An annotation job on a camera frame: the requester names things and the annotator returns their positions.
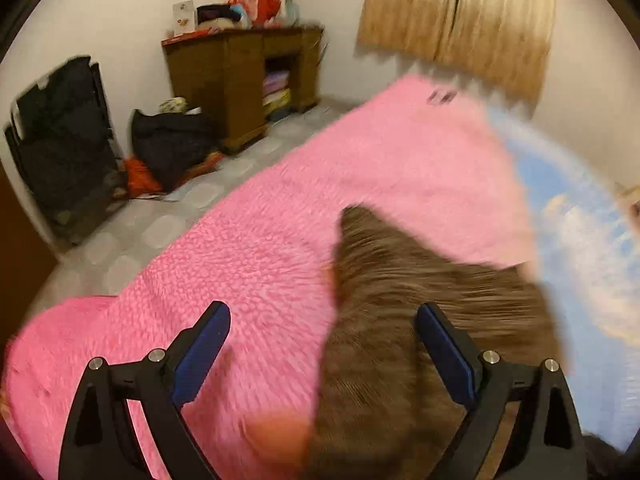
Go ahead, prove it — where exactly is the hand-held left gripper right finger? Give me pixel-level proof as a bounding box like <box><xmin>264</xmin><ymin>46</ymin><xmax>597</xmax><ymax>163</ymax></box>
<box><xmin>416</xmin><ymin>302</ymin><xmax>588</xmax><ymax>480</ymax></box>

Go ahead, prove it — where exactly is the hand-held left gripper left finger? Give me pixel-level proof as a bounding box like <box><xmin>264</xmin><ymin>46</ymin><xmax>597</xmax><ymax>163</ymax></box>
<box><xmin>58</xmin><ymin>301</ymin><xmax>232</xmax><ymax>480</ymax></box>

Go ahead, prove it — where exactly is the brown knit garment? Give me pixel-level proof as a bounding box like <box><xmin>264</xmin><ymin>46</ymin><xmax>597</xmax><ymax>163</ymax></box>
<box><xmin>305</xmin><ymin>205</ymin><xmax>568</xmax><ymax>480</ymax></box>

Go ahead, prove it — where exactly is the folded clothes stack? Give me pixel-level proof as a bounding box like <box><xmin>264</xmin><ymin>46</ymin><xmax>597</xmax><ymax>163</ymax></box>
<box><xmin>262</xmin><ymin>71</ymin><xmax>292</xmax><ymax>121</ymax></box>

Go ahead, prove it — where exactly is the pink and blue blanket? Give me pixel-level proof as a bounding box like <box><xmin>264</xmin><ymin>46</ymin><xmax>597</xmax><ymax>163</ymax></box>
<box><xmin>0</xmin><ymin>74</ymin><xmax>640</xmax><ymax>480</ymax></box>

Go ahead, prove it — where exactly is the orange cloth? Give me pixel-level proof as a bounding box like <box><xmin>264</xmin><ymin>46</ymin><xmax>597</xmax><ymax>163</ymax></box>
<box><xmin>122</xmin><ymin>152</ymin><xmax>224</xmax><ymax>199</ymax></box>

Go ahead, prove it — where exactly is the brown wooden door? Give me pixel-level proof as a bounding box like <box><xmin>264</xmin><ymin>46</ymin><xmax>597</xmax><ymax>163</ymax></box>
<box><xmin>0</xmin><ymin>160</ymin><xmax>57</xmax><ymax>341</ymax></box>

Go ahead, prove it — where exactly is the black bag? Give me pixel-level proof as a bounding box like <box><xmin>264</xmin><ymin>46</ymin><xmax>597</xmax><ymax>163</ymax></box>
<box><xmin>131</xmin><ymin>107</ymin><xmax>221</xmax><ymax>191</ymax></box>

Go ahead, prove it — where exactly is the black panel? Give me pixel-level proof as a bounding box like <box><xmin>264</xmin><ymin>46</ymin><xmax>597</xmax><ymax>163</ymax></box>
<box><xmin>4</xmin><ymin>56</ymin><xmax>128</xmax><ymax>247</ymax></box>

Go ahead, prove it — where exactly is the wooden cabinet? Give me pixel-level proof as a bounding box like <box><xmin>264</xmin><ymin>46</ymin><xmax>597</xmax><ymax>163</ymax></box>
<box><xmin>161</xmin><ymin>25</ymin><xmax>325</xmax><ymax>153</ymax></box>

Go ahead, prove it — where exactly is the tan curtain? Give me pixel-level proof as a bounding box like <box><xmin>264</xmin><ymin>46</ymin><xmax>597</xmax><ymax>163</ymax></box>
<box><xmin>356</xmin><ymin>0</ymin><xmax>557</xmax><ymax>106</ymax></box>

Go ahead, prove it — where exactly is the white card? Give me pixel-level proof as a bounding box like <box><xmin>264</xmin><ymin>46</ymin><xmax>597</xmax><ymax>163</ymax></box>
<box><xmin>172</xmin><ymin>0</ymin><xmax>197</xmax><ymax>36</ymax></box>

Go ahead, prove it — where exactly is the black and beige cloth pile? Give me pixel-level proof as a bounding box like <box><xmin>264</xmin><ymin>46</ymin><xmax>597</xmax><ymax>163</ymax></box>
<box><xmin>196</xmin><ymin>4</ymin><xmax>253</xmax><ymax>32</ymax></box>

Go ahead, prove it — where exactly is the red bag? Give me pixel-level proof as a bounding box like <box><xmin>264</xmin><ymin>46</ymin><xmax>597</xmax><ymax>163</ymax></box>
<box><xmin>229</xmin><ymin>0</ymin><xmax>287</xmax><ymax>27</ymax></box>

